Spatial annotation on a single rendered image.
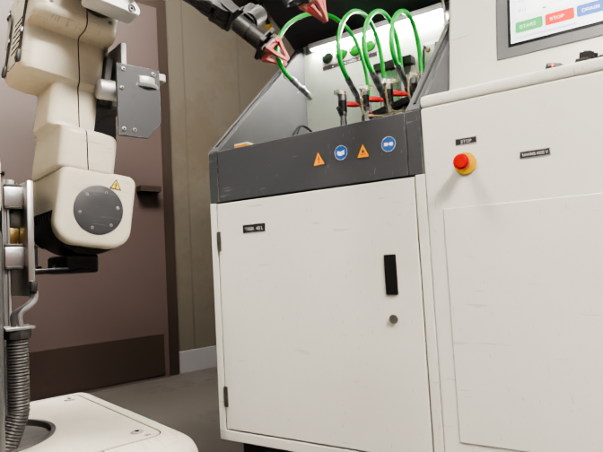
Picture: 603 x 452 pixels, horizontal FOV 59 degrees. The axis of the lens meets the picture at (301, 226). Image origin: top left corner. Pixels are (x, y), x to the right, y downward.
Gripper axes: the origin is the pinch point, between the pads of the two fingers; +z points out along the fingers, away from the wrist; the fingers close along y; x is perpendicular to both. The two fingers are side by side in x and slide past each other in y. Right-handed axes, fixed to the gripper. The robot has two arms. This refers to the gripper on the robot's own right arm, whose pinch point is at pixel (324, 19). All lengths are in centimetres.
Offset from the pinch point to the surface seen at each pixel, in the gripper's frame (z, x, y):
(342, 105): 27.9, 17.6, 5.8
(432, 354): 67, -21, -58
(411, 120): 27.2, -19.6, -16.8
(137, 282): 69, 178, -30
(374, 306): 56, -7, -52
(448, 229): 47, -27, -36
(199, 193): 66, 182, 36
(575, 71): 31, -55, -8
